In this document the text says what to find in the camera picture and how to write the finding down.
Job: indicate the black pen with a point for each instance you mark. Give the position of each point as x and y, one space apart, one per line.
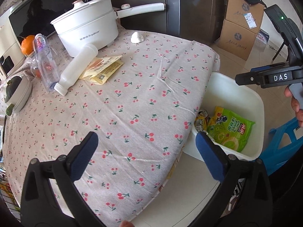
4 130

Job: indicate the beige sachet orange print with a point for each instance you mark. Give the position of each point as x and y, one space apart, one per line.
101 63

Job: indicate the person's right hand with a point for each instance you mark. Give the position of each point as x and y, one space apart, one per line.
300 118

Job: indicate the white plastic bottle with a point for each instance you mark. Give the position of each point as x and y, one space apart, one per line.
75 68

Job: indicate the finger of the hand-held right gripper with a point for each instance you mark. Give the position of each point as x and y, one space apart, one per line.
246 78

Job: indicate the small green fruit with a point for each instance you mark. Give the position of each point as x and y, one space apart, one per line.
10 110

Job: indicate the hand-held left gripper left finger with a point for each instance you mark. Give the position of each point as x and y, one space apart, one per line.
84 156

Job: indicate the small blue white box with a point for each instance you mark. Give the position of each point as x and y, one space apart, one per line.
263 37

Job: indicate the black white striped cloth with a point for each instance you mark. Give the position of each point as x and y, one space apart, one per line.
236 196

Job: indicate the clear plastic water bottle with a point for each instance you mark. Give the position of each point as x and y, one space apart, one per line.
48 68

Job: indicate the small clear glass jar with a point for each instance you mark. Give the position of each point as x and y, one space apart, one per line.
35 68

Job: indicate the person's dark trousers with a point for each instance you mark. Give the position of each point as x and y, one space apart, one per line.
288 198

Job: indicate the black chair leg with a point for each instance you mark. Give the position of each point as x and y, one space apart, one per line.
280 50

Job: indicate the cream air fryer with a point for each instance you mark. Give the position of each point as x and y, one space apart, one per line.
8 52

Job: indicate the white plastic bin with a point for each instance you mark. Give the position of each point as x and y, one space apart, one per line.
236 94

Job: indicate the white electric cooking pot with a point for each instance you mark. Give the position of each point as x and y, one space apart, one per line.
87 30

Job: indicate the crushed metal can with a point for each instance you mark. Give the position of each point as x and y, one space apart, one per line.
202 121

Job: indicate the grey refrigerator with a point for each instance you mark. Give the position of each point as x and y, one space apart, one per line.
189 9

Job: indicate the brown cardboard box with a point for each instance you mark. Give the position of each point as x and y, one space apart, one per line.
241 11
236 40

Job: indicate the black microwave oven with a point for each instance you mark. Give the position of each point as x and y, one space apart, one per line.
47 11

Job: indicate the white crumpled tissue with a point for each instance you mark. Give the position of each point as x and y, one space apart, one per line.
137 37

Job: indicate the beige yellow sachet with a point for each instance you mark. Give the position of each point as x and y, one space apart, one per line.
109 73

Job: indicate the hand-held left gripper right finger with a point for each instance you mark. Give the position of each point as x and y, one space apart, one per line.
210 156

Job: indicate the orange fruit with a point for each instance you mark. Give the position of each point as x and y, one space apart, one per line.
28 45

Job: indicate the blue plastic stool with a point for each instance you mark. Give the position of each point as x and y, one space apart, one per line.
279 146

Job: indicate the green snack packet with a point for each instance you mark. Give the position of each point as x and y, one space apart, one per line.
232 130

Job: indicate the cherry print tablecloth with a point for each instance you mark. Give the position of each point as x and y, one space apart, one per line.
130 123

